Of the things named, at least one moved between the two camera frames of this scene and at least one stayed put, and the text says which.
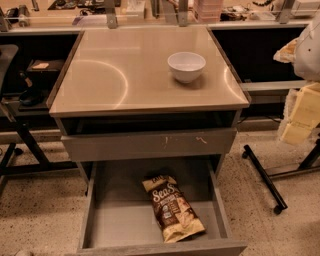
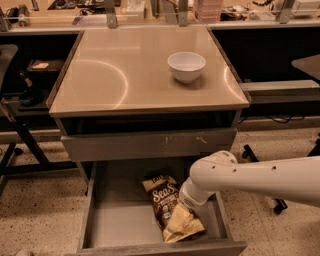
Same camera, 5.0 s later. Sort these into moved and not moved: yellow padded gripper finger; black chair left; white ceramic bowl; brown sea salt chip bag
Moved: yellow padded gripper finger
Not moved: white ceramic bowl; brown sea salt chip bag; black chair left
